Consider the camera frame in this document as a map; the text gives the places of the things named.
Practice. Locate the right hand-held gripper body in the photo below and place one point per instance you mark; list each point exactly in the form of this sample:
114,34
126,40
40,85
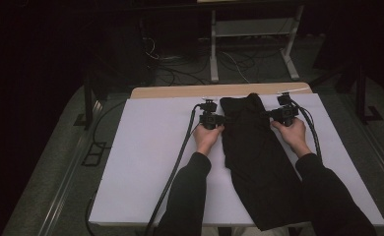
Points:
285,113

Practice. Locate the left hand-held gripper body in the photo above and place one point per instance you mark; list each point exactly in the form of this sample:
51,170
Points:
209,119

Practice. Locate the black pants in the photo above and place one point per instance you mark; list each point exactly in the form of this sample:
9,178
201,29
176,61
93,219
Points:
255,164

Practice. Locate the person's left hand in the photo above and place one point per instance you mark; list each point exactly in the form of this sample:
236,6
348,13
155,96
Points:
206,139

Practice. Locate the person's right hand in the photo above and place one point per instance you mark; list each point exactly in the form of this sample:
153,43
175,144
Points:
295,136

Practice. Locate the white metal stand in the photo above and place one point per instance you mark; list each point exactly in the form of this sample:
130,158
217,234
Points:
214,59

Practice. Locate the black metal stand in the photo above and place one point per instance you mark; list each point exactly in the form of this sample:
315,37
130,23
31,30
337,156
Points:
360,98
88,105

